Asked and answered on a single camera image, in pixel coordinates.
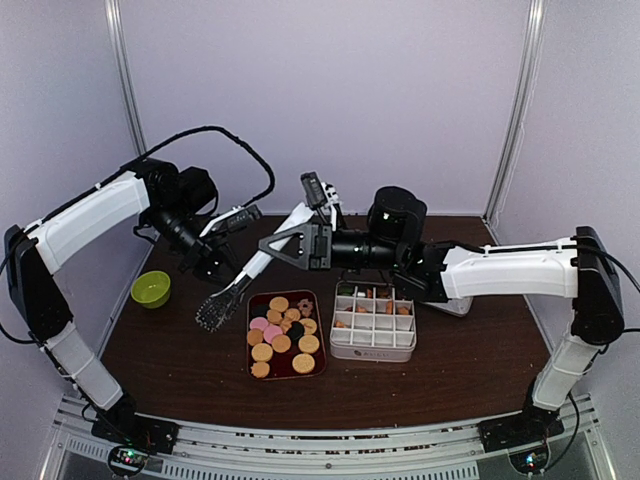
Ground white divided cookie tin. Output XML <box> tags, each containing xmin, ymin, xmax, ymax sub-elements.
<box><xmin>329</xmin><ymin>281</ymin><xmax>417</xmax><ymax>363</ymax></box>

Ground dark red cookie tray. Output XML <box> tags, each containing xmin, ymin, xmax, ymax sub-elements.
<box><xmin>246</xmin><ymin>290</ymin><xmax>327</xmax><ymax>381</ymax></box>

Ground bottom left round cookie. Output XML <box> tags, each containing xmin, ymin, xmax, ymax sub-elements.
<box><xmin>250</xmin><ymin>361</ymin><xmax>270</xmax><ymax>379</ymax></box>

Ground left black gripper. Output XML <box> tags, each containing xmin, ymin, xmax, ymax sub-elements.
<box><xmin>145</xmin><ymin>202</ymin><xmax>249</xmax><ymax>291</ymax></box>

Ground left pink round cookie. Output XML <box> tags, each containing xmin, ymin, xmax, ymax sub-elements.
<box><xmin>249</xmin><ymin>317</ymin><xmax>270</xmax><ymax>331</ymax></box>

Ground smooth round tan cookie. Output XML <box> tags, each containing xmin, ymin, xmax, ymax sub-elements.
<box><xmin>271</xmin><ymin>334</ymin><xmax>292</xmax><ymax>353</ymax></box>

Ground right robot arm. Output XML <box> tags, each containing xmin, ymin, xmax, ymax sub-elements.
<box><xmin>259</xmin><ymin>186</ymin><xmax>625</xmax><ymax>452</ymax></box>

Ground large round tan cookie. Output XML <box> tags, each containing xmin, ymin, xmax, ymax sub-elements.
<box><xmin>292</xmin><ymin>353</ymin><xmax>316</xmax><ymax>375</ymax></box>

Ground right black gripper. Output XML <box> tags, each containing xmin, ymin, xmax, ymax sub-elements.
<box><xmin>256</xmin><ymin>222</ymin><xmax>403</xmax><ymax>273</ymax></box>

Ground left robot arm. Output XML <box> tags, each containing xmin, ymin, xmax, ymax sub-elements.
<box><xmin>3</xmin><ymin>159</ymin><xmax>234</xmax><ymax>454</ymax></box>

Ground pink round cookie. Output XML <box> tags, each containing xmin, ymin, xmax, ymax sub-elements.
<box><xmin>249</xmin><ymin>317</ymin><xmax>270</xmax><ymax>331</ymax></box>
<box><xmin>263</xmin><ymin>325</ymin><xmax>283</xmax><ymax>344</ymax></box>

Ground right pink round cookie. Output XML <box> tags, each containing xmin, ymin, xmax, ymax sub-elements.
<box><xmin>263</xmin><ymin>325</ymin><xmax>283</xmax><ymax>344</ymax></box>

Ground green round cookie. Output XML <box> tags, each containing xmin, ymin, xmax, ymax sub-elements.
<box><xmin>338</xmin><ymin>285</ymin><xmax>353</xmax><ymax>296</ymax></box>

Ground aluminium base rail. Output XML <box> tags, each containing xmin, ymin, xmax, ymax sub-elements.
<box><xmin>35</xmin><ymin>395</ymin><xmax>623</xmax><ymax>479</ymax></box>

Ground black round cookie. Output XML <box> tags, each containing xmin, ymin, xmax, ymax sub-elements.
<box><xmin>250</xmin><ymin>305</ymin><xmax>269</xmax><ymax>320</ymax></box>
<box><xmin>286</xmin><ymin>322</ymin><xmax>305</xmax><ymax>341</ymax></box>

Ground right aluminium frame post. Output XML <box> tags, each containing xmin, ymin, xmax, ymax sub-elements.
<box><xmin>483</xmin><ymin>0</ymin><xmax>547</xmax><ymax>229</ymax></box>

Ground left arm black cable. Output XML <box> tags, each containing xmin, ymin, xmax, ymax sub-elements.
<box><xmin>94</xmin><ymin>125</ymin><xmax>277</xmax><ymax>211</ymax></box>

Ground green plastic bowl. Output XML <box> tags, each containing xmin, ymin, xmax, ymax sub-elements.
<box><xmin>130</xmin><ymin>270</ymin><xmax>171</xmax><ymax>309</ymax></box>

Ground brown flower cookie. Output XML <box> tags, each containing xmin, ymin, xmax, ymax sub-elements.
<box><xmin>297</xmin><ymin>299</ymin><xmax>314</xmax><ymax>318</ymax></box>

